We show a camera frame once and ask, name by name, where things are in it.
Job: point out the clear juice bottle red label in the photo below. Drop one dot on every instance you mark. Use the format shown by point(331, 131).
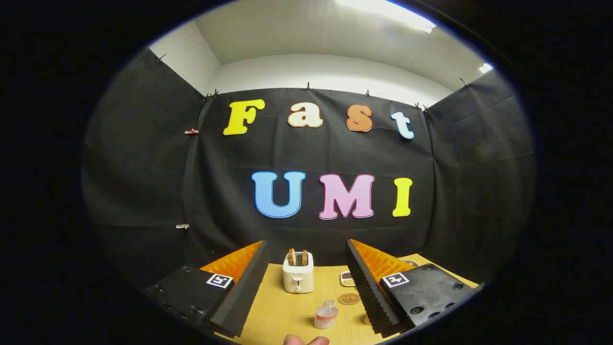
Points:
point(325, 317)

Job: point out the round wooden coaster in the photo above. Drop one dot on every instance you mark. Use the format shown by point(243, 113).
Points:
point(348, 299)

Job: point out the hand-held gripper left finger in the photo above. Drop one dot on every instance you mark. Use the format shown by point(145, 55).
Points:
point(239, 302)

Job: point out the white round plate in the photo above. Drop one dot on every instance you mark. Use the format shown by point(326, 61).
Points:
point(410, 263)

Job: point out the white divided bean dish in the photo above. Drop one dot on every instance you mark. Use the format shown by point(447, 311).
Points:
point(346, 279)

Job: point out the wooden table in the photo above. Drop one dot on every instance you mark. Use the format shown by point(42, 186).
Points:
point(287, 316)

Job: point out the white toaster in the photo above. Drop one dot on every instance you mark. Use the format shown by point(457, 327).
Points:
point(298, 278)

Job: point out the black backdrop cloth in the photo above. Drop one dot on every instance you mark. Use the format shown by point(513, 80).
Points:
point(335, 158)

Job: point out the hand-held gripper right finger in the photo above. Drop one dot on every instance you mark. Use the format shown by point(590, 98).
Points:
point(368, 292)

